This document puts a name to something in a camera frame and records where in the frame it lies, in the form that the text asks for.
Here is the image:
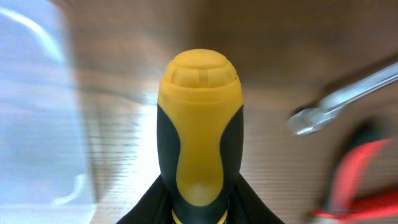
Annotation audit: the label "silver ratchet wrench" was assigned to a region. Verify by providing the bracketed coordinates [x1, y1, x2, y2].
[289, 63, 397, 135]

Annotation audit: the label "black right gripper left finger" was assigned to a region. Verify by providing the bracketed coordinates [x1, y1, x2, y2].
[116, 175, 173, 224]

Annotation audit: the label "clear plastic container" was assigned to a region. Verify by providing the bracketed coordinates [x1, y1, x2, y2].
[1, 0, 96, 224]

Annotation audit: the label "red handled pliers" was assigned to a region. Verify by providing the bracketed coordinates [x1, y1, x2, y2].
[310, 119, 397, 224]

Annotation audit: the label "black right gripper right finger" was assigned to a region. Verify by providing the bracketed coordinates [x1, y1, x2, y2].
[228, 175, 284, 224]

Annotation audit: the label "yellow black stubby screwdriver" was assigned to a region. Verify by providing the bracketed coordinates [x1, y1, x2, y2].
[157, 49, 243, 223]

